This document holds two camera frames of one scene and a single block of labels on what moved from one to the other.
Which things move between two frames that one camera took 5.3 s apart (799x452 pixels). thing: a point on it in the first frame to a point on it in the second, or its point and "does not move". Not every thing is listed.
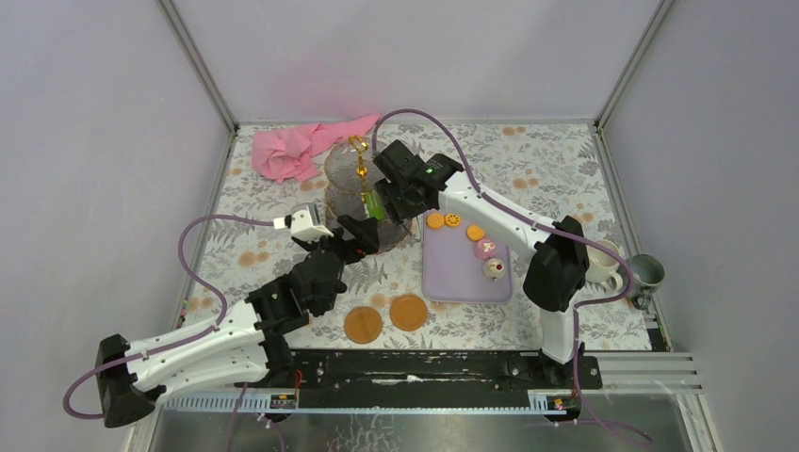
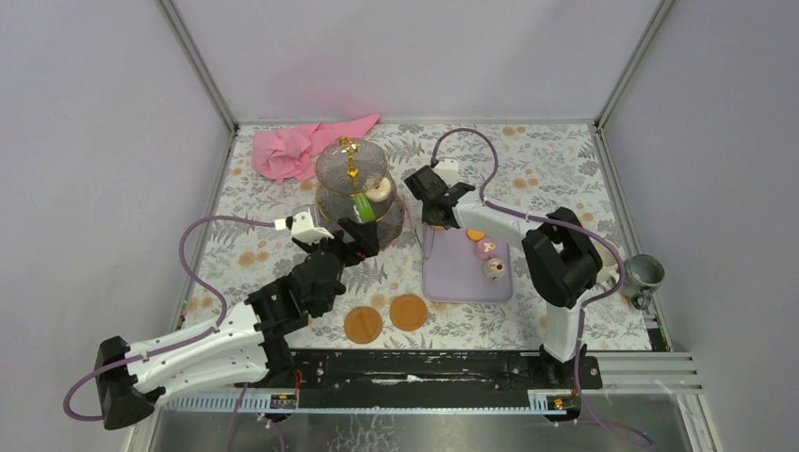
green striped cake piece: [375, 207] to [363, 208]
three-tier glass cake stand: [350, 176] does not move
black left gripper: [340, 238] does not move
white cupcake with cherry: [493, 269] does not move
